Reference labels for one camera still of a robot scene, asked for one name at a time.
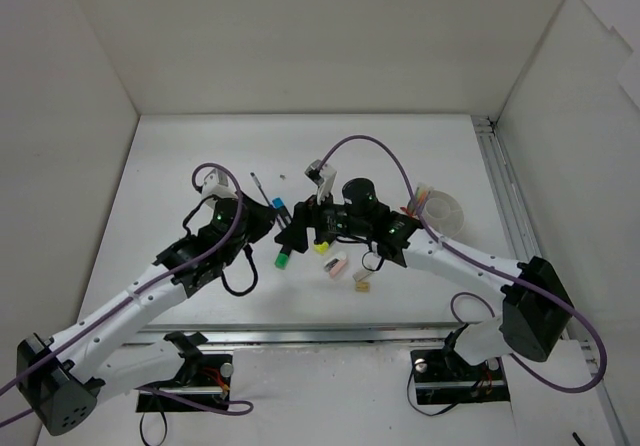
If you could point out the blue pen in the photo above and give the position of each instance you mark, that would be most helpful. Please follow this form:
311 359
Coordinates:
261 189

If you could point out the white divided round container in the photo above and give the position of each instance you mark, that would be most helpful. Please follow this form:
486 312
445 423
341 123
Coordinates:
442 212

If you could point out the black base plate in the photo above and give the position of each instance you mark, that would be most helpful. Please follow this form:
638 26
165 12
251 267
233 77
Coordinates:
434 383
208 383

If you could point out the yellow cap black highlighter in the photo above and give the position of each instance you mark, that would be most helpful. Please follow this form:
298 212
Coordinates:
321 248

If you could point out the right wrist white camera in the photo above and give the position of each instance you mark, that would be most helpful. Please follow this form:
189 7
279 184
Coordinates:
323 176

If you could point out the grey eraser block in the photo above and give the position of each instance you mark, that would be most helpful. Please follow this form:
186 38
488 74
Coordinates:
361 275

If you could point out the pink pen tube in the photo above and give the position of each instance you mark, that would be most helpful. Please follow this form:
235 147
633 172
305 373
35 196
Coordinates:
411 204

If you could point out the pink white stapler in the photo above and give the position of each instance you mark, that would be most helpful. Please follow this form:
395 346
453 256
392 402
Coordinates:
333 260

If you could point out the blue cap black highlighter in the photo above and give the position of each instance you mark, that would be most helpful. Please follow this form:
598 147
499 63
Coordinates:
282 211

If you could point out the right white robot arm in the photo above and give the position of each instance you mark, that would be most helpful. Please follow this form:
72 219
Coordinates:
533 300

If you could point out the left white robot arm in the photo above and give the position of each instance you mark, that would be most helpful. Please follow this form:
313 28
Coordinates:
65 377

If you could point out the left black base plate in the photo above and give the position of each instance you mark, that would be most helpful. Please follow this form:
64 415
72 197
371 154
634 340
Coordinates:
208 383

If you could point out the wrist white camera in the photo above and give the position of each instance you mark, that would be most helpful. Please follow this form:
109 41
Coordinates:
217 185
323 176

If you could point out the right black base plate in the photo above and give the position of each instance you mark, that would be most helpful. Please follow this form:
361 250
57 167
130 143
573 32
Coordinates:
434 383

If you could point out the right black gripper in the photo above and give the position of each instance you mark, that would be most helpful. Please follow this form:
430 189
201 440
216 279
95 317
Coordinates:
310 217

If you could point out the red pen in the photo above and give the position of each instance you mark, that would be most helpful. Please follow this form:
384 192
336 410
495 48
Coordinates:
409 210

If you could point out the green cap black highlighter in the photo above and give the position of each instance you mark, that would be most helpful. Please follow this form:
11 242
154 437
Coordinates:
282 260

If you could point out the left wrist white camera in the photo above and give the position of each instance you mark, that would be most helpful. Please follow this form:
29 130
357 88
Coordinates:
217 185

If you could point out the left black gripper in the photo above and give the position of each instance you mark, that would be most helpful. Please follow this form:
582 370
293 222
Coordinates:
257 214

